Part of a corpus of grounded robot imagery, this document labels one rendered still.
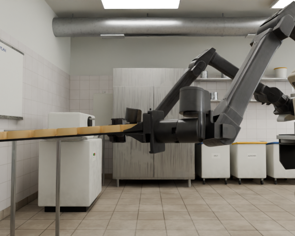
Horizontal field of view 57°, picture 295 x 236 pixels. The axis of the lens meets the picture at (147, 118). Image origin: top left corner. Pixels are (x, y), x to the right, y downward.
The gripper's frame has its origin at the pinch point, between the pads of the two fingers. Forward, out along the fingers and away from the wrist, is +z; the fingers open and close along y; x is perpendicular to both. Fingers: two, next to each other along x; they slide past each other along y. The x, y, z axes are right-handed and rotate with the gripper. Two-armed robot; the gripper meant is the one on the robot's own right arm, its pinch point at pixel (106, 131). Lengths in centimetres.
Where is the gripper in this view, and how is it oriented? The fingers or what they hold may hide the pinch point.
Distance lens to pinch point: 108.0
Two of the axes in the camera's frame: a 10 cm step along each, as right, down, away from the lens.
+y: -0.3, -10.0, 0.3
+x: 8.8, -0.4, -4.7
